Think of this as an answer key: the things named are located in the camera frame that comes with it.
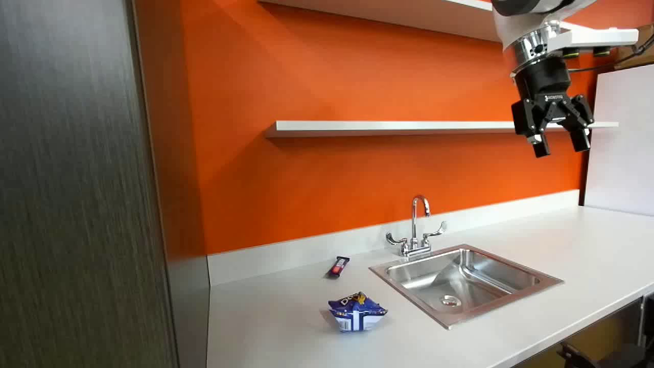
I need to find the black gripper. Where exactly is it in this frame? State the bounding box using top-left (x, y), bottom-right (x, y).
top-left (511, 58), bottom-right (592, 158)

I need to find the blue Doritos chip bag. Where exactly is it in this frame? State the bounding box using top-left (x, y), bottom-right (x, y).
top-left (330, 293), bottom-right (387, 332)

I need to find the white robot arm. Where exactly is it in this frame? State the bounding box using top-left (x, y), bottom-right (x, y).
top-left (490, 0), bottom-right (592, 158)

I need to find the stainless steel sink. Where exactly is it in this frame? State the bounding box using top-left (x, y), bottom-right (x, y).
top-left (372, 243), bottom-right (561, 328)

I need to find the white board panel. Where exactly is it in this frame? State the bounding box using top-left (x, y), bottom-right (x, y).
top-left (584, 65), bottom-right (654, 215)

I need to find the chrome faucet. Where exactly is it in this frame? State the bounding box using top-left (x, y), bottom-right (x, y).
top-left (387, 195), bottom-right (448, 256)

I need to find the dark red candy bar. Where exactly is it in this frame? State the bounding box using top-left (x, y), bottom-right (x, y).
top-left (326, 256), bottom-right (349, 277)

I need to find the dark wood cabinet panel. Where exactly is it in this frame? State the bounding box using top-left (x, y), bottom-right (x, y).
top-left (0, 0), bottom-right (178, 368)

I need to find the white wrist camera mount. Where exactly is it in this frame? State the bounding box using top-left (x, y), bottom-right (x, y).
top-left (548, 22), bottom-right (640, 50)

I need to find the lower white wall shelf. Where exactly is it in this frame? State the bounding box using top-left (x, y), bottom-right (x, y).
top-left (265, 118), bottom-right (622, 140)

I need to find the white wall shelf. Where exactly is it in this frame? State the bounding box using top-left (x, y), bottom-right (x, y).
top-left (265, 118), bottom-right (622, 140)
top-left (261, 0), bottom-right (498, 43)

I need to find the upper white wall shelf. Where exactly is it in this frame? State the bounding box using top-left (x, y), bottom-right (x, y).
top-left (261, 0), bottom-right (498, 43)

